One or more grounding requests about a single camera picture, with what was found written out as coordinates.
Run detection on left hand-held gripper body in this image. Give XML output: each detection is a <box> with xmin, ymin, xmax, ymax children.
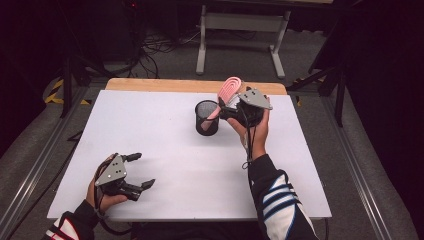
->
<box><xmin>94</xmin><ymin>153</ymin><xmax>144</xmax><ymax>202</ymax></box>

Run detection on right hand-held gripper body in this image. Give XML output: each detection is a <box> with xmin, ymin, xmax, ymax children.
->
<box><xmin>225</xmin><ymin>86</ymin><xmax>274</xmax><ymax>129</ymax></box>

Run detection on pink hairbrush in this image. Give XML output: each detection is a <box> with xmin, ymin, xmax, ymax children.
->
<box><xmin>200</xmin><ymin>76</ymin><xmax>245</xmax><ymax>132</ymax></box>

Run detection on black mesh pen holder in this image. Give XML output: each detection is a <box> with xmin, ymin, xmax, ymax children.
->
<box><xmin>194</xmin><ymin>99</ymin><xmax>222</xmax><ymax>137</ymax></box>

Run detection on person's left hand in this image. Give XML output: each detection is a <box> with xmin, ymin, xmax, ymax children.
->
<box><xmin>85</xmin><ymin>153</ymin><xmax>130</xmax><ymax>214</ymax></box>

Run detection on person's right hand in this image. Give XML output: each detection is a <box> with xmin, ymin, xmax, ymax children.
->
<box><xmin>226</xmin><ymin>95</ymin><xmax>272</xmax><ymax>162</ymax></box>

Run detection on white board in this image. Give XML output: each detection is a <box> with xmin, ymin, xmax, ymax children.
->
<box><xmin>46</xmin><ymin>89</ymin><xmax>333</xmax><ymax>223</ymax></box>

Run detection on wooden table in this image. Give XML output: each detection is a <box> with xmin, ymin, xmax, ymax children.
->
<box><xmin>104</xmin><ymin>77</ymin><xmax>289</xmax><ymax>96</ymax></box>

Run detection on grey metal stand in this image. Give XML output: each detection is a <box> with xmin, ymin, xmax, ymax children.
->
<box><xmin>195</xmin><ymin>2</ymin><xmax>292</xmax><ymax>80</ymax></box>

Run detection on black metal stand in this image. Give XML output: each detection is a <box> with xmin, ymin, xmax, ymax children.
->
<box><xmin>59</xmin><ymin>54</ymin><xmax>113</xmax><ymax>120</ymax></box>
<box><xmin>285</xmin><ymin>63</ymin><xmax>348</xmax><ymax>128</ymax></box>

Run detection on yellow black hazard tape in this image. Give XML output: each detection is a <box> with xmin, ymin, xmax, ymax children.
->
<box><xmin>44</xmin><ymin>77</ymin><xmax>93</xmax><ymax>106</ymax></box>

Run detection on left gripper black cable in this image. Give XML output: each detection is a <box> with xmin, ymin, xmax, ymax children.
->
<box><xmin>92</xmin><ymin>159</ymin><xmax>135</xmax><ymax>236</ymax></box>

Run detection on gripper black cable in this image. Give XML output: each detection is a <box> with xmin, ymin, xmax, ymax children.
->
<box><xmin>92</xmin><ymin>159</ymin><xmax>135</xmax><ymax>236</ymax></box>
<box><xmin>238</xmin><ymin>103</ymin><xmax>258</xmax><ymax>194</ymax></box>

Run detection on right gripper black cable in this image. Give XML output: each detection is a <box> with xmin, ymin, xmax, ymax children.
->
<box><xmin>238</xmin><ymin>103</ymin><xmax>258</xmax><ymax>194</ymax></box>

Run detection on aluminium floor rail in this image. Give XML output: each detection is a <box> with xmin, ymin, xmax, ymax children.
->
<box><xmin>0</xmin><ymin>85</ymin><xmax>92</xmax><ymax>236</ymax></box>
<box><xmin>320</xmin><ymin>96</ymin><xmax>394</xmax><ymax>240</ymax></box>

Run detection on black floor cables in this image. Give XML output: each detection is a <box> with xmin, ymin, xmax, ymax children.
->
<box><xmin>124</xmin><ymin>28</ymin><xmax>203</xmax><ymax>80</ymax></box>

